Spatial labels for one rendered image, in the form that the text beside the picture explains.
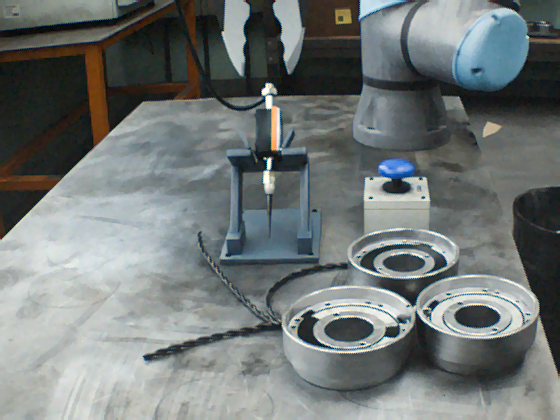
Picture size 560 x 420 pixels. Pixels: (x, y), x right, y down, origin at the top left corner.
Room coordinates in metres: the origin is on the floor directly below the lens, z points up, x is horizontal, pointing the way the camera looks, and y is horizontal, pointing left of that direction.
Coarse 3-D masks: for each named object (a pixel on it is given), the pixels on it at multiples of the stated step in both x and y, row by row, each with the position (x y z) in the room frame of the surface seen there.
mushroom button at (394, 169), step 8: (392, 160) 0.79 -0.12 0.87; (400, 160) 0.79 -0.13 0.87; (384, 168) 0.77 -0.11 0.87; (392, 168) 0.77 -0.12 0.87; (400, 168) 0.76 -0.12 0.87; (408, 168) 0.77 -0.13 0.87; (384, 176) 0.77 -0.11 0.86; (392, 176) 0.76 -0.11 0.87; (400, 176) 0.76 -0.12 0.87; (408, 176) 0.76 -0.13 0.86; (392, 184) 0.78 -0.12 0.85; (400, 184) 0.77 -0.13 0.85
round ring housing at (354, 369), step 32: (352, 288) 0.57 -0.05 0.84; (288, 320) 0.53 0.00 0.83; (320, 320) 0.54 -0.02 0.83; (352, 320) 0.54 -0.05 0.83; (288, 352) 0.50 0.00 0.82; (320, 352) 0.48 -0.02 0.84; (352, 352) 0.47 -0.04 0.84; (384, 352) 0.47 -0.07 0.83; (320, 384) 0.48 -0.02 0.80; (352, 384) 0.48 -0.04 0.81
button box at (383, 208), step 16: (368, 192) 0.77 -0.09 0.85; (384, 192) 0.77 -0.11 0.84; (400, 192) 0.76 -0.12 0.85; (416, 192) 0.76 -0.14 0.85; (368, 208) 0.75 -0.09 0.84; (384, 208) 0.75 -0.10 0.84; (400, 208) 0.74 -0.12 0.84; (416, 208) 0.74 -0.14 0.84; (368, 224) 0.75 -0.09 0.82; (384, 224) 0.75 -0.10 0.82; (400, 224) 0.74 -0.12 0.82; (416, 224) 0.74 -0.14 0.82
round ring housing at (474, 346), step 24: (432, 288) 0.56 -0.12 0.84; (456, 288) 0.57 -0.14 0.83; (480, 288) 0.57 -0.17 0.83; (504, 288) 0.56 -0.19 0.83; (456, 312) 0.54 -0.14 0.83; (480, 312) 0.54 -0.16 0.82; (504, 312) 0.52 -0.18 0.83; (528, 312) 0.52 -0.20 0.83; (432, 336) 0.50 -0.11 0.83; (456, 336) 0.48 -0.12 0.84; (480, 336) 0.47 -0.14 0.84; (504, 336) 0.47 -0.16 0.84; (528, 336) 0.48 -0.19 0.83; (432, 360) 0.50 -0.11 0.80; (456, 360) 0.48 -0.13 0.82; (480, 360) 0.47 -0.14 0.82; (504, 360) 0.47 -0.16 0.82
